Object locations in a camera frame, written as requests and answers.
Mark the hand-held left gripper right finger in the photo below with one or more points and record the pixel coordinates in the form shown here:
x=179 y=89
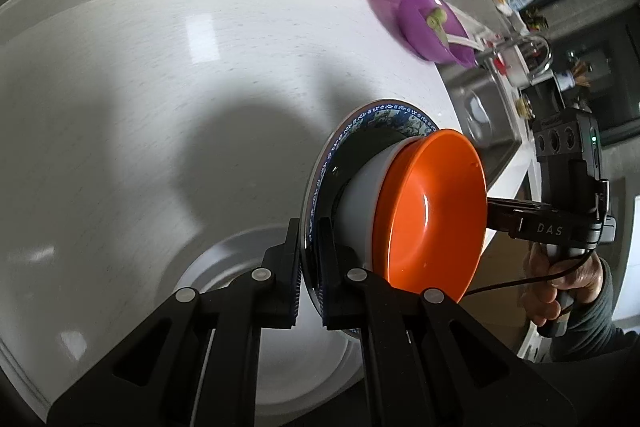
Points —
x=324 y=292

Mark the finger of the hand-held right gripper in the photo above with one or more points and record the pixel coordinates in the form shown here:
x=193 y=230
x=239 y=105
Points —
x=502 y=214

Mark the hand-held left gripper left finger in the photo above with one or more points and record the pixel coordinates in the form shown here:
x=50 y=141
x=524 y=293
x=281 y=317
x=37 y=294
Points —
x=296 y=292

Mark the orange plastic bowl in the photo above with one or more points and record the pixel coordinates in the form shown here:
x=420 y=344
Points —
x=440 y=207

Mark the white deep round plate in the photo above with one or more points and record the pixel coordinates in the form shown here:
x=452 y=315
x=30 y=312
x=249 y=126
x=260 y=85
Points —
x=300 y=372

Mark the small white bowl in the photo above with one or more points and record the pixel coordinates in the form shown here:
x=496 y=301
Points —
x=365 y=202

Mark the blue patterned ceramic bowl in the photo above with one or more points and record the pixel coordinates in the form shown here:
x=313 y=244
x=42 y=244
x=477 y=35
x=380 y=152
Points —
x=360 y=127

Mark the person's right forearm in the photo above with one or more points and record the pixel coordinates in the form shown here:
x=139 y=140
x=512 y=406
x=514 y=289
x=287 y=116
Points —
x=605 y=327

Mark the person's right hand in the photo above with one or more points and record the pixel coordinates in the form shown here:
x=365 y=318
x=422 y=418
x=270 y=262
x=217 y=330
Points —
x=535 y=292

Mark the stainless steel sink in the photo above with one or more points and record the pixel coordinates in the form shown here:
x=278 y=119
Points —
x=495 y=157

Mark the small glass jar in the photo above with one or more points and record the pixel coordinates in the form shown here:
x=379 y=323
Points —
x=525 y=107

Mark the chopstick holder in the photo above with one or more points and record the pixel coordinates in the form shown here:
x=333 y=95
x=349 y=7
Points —
x=575 y=77

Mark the chrome faucet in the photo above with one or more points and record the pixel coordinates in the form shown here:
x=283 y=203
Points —
x=535 y=47

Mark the purple plastic basin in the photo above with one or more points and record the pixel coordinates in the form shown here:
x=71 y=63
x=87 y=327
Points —
x=415 y=22

